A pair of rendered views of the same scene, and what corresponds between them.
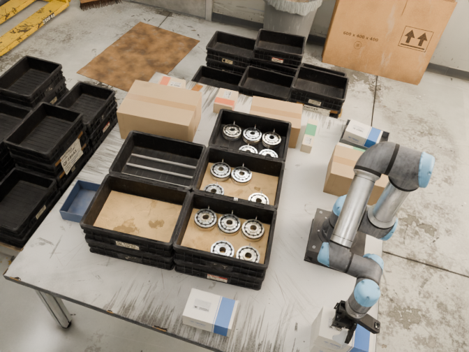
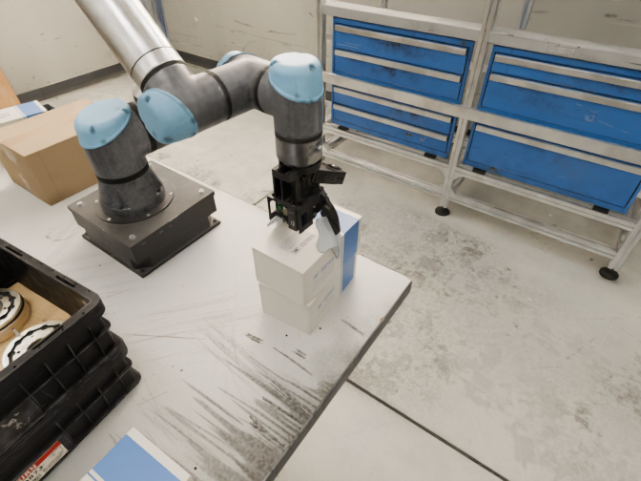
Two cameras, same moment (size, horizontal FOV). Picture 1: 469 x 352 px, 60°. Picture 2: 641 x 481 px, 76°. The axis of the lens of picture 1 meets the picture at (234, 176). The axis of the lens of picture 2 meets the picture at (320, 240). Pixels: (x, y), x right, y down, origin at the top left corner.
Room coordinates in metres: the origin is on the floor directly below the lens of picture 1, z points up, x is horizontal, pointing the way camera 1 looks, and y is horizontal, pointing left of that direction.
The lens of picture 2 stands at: (0.34, 0.05, 1.39)
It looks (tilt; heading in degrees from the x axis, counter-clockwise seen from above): 41 degrees down; 294
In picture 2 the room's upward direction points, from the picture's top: straight up
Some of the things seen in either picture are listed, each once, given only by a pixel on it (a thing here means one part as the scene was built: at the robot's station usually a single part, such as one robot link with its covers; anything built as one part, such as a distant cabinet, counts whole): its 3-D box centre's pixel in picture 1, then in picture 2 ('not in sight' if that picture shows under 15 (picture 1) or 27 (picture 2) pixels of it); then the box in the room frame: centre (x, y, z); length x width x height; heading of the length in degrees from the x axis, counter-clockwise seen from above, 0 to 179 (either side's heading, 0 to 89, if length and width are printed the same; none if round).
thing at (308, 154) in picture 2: (356, 306); (300, 146); (0.61, -0.47, 1.07); 0.08 x 0.08 x 0.05
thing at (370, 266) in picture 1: (365, 269); (244, 85); (0.72, -0.49, 1.15); 0.11 x 0.11 x 0.08; 71
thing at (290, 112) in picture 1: (273, 121); not in sight; (1.84, -0.19, 0.78); 0.30 x 0.22 x 0.16; 86
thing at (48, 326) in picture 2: (248, 255); (40, 348); (0.88, -0.10, 0.86); 0.10 x 0.10 x 0.01
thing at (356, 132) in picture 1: (361, 136); (16, 125); (1.85, -0.73, 0.75); 0.20 x 0.12 x 0.09; 68
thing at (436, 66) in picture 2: not in sight; (390, 89); (0.86, -1.97, 0.60); 0.72 x 0.03 x 0.56; 169
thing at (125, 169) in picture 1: (160, 167); not in sight; (1.30, 0.37, 0.87); 0.40 x 0.30 x 0.11; 84
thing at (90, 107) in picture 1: (87, 119); not in sight; (2.14, 1.12, 0.31); 0.40 x 0.30 x 0.34; 169
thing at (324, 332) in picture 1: (343, 332); (309, 247); (0.61, -0.50, 0.84); 0.20 x 0.12 x 0.09; 79
